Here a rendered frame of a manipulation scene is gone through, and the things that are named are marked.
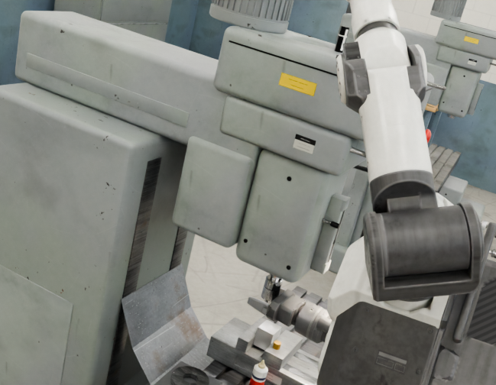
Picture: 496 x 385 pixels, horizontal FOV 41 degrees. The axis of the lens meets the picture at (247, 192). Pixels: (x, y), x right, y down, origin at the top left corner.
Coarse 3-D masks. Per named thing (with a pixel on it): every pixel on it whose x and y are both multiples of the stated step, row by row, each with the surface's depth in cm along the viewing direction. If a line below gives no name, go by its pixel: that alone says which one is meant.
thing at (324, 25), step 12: (300, 0) 826; (312, 0) 820; (324, 0) 813; (336, 0) 806; (300, 12) 830; (312, 12) 823; (324, 12) 816; (336, 12) 810; (348, 12) 805; (288, 24) 841; (300, 24) 834; (312, 24) 827; (324, 24) 820; (336, 24) 813; (312, 36) 830; (324, 36) 823; (336, 36) 816
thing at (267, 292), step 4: (264, 284) 180; (268, 284) 179; (264, 288) 180; (268, 288) 179; (272, 288) 179; (276, 288) 179; (280, 288) 181; (264, 292) 180; (268, 292) 179; (272, 292) 179; (276, 292) 180; (264, 296) 180; (268, 296) 180; (272, 296) 180; (276, 296) 180; (268, 300) 180
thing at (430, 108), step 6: (426, 108) 706; (432, 108) 704; (426, 114) 710; (438, 114) 768; (426, 120) 712; (438, 120) 770; (426, 126) 713; (432, 126) 775; (432, 132) 776; (432, 138) 778
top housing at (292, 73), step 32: (256, 32) 155; (288, 32) 170; (224, 64) 158; (256, 64) 154; (288, 64) 151; (320, 64) 147; (256, 96) 156; (288, 96) 153; (320, 96) 149; (352, 128) 147
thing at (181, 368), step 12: (168, 372) 157; (180, 372) 156; (192, 372) 157; (204, 372) 158; (156, 384) 152; (168, 384) 153; (180, 384) 152; (192, 384) 152; (204, 384) 154; (216, 384) 157
